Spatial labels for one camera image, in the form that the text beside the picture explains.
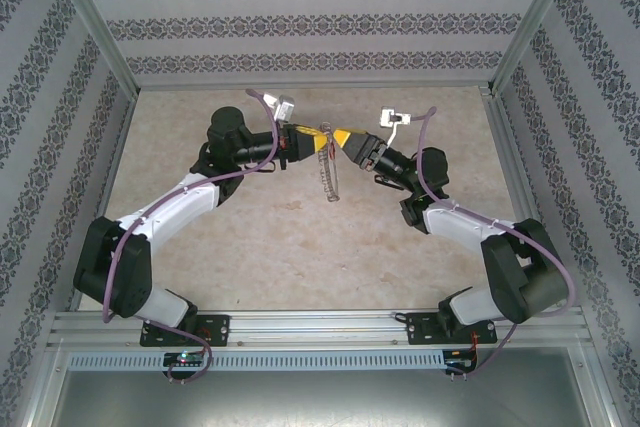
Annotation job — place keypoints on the metal keyring holder with rings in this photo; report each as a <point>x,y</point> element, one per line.
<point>331,182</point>

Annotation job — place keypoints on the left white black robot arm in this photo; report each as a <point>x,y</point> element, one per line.
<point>165,207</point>

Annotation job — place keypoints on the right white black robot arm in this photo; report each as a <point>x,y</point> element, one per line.
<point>455,224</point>

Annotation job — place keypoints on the grey metal panel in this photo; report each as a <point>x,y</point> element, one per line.
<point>320,402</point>

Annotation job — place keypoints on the aluminium rail below patterned wall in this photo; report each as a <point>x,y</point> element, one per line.
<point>310,86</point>

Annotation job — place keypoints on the aluminium table side rail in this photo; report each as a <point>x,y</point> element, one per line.
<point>522,172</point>
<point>101,197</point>

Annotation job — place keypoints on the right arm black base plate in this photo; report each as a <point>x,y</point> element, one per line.
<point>425,329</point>

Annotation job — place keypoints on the aluminium corner post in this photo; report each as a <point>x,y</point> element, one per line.
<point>531,22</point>
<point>95,22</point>

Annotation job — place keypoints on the aluminium mounting rail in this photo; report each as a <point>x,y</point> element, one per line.
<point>320,329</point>

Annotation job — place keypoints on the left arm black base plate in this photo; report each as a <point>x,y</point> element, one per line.
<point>215,329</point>

